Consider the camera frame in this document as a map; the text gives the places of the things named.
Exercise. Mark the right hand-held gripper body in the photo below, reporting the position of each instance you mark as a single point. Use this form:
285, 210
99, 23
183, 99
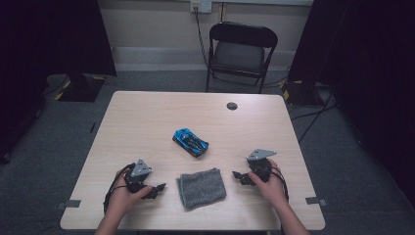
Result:
261, 168

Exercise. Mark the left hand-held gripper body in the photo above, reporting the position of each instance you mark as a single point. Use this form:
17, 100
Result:
138, 169

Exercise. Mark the grey cloth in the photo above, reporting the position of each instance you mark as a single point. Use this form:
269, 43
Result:
201, 188

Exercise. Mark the blue toy car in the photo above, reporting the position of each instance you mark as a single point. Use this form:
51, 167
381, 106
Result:
191, 142

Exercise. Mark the person's right hand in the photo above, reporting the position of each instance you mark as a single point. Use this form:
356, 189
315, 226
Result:
272, 189

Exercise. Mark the person's left hand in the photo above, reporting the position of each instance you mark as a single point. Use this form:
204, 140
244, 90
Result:
122, 199

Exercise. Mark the grey tape strip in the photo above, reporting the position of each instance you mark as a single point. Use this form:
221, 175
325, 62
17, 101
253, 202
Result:
70, 204
314, 200

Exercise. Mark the dark round table grommet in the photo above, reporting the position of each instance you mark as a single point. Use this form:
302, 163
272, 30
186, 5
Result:
232, 106

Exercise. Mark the black stand base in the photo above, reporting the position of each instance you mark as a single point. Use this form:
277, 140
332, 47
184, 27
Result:
301, 94
81, 89

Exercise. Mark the black folding chair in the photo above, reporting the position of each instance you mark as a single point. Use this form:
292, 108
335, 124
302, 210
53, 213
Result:
239, 55

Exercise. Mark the dark curtain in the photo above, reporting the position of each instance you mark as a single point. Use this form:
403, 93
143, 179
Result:
49, 65
368, 65

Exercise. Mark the white wall socket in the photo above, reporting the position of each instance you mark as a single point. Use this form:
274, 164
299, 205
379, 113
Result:
201, 5

